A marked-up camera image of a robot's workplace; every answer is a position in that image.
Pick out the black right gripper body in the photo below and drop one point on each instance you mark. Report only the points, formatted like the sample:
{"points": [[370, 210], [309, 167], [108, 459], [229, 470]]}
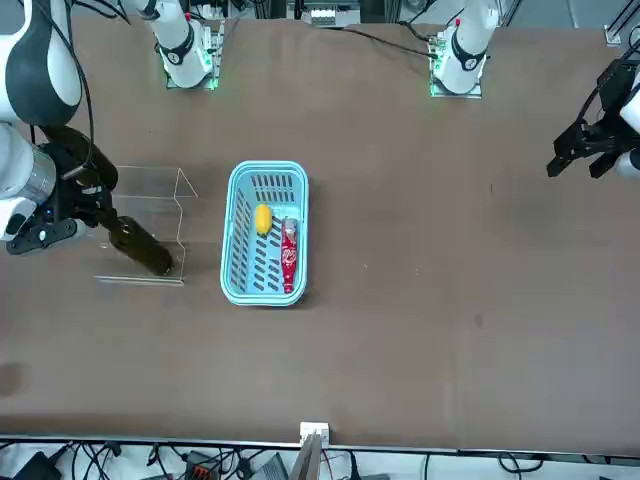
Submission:
{"points": [[67, 200]]}

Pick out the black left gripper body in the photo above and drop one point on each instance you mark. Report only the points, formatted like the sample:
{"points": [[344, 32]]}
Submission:
{"points": [[612, 95]]}

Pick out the brown high-shouldered wine bottle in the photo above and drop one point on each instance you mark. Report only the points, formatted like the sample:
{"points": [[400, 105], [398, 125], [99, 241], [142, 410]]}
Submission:
{"points": [[147, 250]]}

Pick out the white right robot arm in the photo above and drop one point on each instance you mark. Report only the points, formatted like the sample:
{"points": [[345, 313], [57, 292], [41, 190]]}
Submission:
{"points": [[15, 160]]}

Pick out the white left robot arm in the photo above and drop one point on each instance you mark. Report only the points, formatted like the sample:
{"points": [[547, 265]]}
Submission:
{"points": [[467, 45]]}

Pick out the clear acrylic stepped shelf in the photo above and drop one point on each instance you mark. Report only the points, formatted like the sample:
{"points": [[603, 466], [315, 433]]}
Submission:
{"points": [[150, 200]]}

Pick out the light blue plastic basket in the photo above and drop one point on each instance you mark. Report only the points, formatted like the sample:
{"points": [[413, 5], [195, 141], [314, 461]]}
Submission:
{"points": [[230, 280]]}

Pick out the yellow lemon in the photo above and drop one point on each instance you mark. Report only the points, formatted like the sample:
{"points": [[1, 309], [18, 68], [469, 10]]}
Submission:
{"points": [[263, 219]]}

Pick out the red cola bottle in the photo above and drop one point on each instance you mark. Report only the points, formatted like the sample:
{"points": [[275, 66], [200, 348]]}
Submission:
{"points": [[289, 255]]}

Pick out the white power strip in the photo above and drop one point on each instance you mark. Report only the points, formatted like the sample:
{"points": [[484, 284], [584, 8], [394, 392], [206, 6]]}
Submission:
{"points": [[330, 15]]}

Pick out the black power strip with plugs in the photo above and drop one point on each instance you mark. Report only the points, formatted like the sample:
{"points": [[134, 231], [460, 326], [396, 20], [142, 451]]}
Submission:
{"points": [[200, 467]]}

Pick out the aluminium frame beam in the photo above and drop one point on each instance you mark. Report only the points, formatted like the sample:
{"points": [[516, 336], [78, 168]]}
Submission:
{"points": [[614, 34]]}

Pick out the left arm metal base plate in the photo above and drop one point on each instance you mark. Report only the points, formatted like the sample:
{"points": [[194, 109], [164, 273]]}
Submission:
{"points": [[472, 93]]}

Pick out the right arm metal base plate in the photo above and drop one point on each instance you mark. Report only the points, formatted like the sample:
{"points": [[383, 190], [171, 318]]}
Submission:
{"points": [[216, 50]]}

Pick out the aluminium frame post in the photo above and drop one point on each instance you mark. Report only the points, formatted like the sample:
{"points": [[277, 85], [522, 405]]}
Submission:
{"points": [[312, 450]]}

